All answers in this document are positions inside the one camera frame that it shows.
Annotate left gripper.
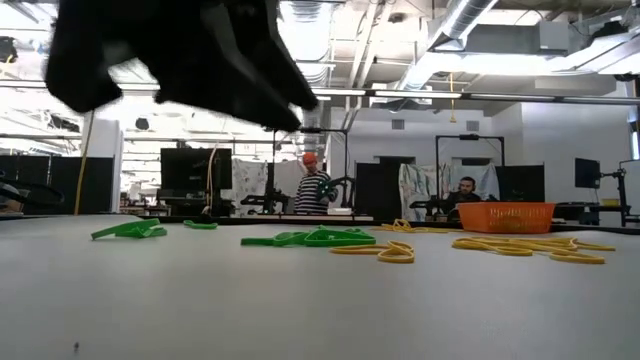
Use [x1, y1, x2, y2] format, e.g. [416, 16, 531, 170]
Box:
[44, 0, 321, 134]

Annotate large black monitor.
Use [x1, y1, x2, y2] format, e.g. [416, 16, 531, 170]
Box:
[159, 147, 234, 192]

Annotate patterned white cloth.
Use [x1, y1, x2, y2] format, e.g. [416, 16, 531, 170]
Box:
[397, 163, 451, 222]
[231, 159, 270, 217]

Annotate black partition panels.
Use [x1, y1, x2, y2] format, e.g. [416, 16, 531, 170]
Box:
[0, 154, 115, 216]

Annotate person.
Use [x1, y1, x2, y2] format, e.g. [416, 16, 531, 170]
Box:
[293, 152, 334, 216]
[446, 175, 484, 217]

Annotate black panel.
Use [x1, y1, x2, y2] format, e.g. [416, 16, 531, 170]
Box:
[353, 161, 401, 224]

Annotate orange plastic basket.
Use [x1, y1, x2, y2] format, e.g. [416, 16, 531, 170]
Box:
[457, 201, 556, 235]

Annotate dark background desk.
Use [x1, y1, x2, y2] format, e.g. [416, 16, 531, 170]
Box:
[547, 201, 634, 227]

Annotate small black monitor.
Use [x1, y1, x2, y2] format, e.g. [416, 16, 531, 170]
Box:
[573, 157, 602, 190]

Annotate thin yellow hanging cable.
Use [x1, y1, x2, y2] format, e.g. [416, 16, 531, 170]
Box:
[206, 142, 221, 209]

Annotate yellow power cable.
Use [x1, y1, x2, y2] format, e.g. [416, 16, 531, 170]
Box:
[72, 109, 96, 217]

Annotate silver ventilation duct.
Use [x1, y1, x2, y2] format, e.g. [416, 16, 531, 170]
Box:
[399, 0, 501, 91]
[279, 0, 337, 161]

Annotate black rig frame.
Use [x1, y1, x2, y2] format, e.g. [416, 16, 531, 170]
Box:
[271, 127, 350, 214]
[433, 133, 507, 214]

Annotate ceiling light strip rail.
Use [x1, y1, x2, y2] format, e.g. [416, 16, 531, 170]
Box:
[0, 81, 640, 105]

